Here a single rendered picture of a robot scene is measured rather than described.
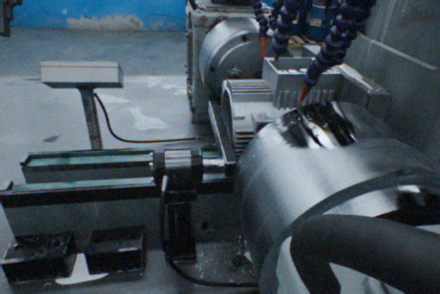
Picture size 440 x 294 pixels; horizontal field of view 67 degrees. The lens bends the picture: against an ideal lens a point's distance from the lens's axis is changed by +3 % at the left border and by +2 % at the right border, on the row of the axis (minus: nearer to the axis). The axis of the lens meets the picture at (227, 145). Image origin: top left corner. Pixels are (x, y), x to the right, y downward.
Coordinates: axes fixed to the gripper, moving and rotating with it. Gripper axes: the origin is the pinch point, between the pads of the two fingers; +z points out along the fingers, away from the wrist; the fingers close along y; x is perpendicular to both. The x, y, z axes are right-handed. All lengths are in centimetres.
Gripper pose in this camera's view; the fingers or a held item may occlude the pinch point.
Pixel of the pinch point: (3, 20)
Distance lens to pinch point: 97.8
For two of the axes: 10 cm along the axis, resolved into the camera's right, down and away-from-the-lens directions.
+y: 9.9, -0.4, 1.7
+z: 0.4, 10.0, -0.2
